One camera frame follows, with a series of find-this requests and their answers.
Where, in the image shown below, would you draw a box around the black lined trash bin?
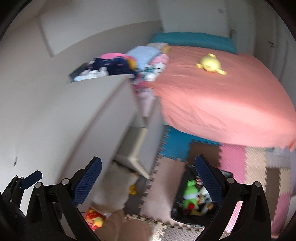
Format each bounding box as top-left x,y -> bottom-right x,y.
170,165 -> 219,226

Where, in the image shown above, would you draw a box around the red yellow snack bag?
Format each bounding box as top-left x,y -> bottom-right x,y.
85,207 -> 106,231

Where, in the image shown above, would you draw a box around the colourful foam floor mat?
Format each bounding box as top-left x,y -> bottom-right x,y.
125,126 -> 295,235

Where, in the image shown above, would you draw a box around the white plush under desk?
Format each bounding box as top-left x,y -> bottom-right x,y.
92,162 -> 139,214

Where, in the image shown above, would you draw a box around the grey desk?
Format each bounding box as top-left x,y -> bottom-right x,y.
55,74 -> 166,209

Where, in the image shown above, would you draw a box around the pink bed sheet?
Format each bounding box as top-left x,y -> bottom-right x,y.
147,46 -> 295,149

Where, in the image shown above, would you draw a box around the white crumpled cloth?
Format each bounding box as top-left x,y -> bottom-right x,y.
73,67 -> 109,82

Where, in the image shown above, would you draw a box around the black tablet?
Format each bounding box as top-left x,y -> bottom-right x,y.
68,63 -> 89,82

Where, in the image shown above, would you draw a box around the pink white plush pile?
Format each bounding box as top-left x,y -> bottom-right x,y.
132,54 -> 170,118

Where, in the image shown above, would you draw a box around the dark blue patterned clothes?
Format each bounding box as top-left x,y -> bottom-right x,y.
89,57 -> 137,78

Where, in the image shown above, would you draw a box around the yellow duck plush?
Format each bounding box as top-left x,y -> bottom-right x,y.
196,53 -> 227,75

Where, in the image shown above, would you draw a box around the light blue folded blanket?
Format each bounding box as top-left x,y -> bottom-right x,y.
125,46 -> 162,70

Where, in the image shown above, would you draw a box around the teal pillow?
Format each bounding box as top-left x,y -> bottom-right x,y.
151,32 -> 238,54

